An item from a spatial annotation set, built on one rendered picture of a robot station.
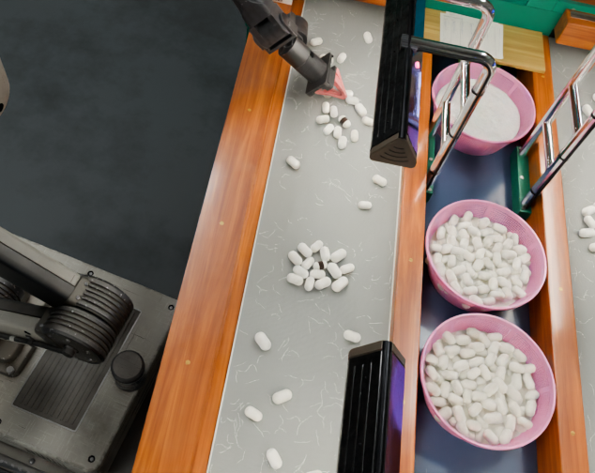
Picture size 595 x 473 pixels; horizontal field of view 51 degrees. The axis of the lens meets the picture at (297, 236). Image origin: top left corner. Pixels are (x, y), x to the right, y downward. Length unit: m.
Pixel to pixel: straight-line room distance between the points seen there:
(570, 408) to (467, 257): 0.36
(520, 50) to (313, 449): 1.18
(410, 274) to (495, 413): 0.31
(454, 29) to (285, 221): 0.76
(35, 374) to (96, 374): 0.13
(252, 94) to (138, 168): 0.90
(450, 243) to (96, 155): 1.41
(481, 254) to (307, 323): 0.43
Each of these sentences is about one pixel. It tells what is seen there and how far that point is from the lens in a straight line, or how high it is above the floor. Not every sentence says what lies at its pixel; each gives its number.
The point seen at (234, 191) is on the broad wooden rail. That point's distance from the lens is 1.35.
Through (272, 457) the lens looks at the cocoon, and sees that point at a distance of 1.15.
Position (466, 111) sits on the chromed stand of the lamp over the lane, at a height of 0.98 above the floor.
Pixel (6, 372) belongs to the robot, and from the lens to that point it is 1.51.
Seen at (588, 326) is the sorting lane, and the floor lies 0.74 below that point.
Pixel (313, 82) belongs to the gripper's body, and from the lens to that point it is 1.51.
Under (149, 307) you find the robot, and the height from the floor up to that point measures 0.47.
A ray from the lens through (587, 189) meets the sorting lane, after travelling 1.67.
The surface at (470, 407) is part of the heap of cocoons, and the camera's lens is 1.28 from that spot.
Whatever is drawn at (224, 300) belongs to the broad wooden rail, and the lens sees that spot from 1.23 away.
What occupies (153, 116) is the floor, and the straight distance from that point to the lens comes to 2.48.
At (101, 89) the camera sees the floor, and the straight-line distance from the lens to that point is 2.58.
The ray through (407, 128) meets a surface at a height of 1.11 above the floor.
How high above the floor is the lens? 1.88
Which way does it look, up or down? 59 degrees down
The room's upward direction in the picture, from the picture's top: 15 degrees clockwise
